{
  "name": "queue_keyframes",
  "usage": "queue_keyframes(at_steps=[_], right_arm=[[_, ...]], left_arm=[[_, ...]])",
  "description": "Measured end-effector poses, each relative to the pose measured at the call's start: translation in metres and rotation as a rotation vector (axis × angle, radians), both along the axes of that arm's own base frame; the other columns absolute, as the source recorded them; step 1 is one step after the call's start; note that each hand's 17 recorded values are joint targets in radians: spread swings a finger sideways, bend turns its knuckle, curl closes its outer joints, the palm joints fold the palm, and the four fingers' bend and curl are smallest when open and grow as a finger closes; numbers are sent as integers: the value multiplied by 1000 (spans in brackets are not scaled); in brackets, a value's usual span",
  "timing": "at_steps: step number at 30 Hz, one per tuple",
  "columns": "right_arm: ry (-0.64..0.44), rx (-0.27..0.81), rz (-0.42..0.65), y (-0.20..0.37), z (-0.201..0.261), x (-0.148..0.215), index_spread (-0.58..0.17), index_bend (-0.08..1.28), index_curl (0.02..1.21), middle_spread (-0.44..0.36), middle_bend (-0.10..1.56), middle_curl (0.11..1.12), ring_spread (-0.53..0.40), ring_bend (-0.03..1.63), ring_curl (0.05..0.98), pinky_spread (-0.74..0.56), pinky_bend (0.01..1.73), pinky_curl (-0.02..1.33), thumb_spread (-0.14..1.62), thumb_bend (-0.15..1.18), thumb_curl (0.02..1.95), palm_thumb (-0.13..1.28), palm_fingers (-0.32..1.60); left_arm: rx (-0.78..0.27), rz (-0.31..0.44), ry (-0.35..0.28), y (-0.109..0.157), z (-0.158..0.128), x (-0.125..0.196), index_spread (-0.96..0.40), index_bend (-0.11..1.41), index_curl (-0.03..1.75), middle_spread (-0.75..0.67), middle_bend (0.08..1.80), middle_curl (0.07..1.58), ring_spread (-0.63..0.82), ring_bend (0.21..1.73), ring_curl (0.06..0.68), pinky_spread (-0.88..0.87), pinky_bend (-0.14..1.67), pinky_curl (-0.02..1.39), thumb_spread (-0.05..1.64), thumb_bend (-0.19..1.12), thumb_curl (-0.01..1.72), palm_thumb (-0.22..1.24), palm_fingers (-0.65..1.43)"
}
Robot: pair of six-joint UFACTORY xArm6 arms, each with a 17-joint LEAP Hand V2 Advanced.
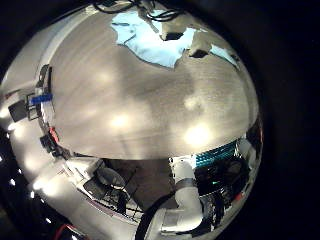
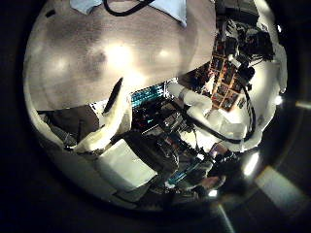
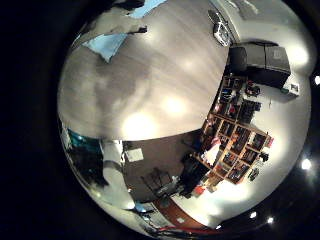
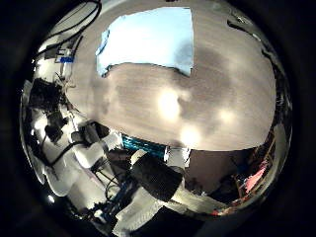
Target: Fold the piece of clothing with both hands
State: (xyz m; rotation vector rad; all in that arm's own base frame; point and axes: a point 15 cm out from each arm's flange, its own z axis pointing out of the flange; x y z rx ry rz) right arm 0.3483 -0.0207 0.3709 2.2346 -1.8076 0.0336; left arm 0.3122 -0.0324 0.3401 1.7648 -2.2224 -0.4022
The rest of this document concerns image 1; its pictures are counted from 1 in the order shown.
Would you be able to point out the blue clamp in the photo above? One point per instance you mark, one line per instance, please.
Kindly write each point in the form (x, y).
(41, 99)

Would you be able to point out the light blue cloth garment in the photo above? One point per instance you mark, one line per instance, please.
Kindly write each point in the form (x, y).
(150, 43)

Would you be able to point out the black box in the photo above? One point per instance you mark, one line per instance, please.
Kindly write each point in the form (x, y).
(17, 111)

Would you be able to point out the dark office chair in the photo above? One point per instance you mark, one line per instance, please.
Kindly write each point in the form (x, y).
(111, 185)

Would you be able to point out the small red object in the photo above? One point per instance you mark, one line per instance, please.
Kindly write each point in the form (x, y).
(54, 134)

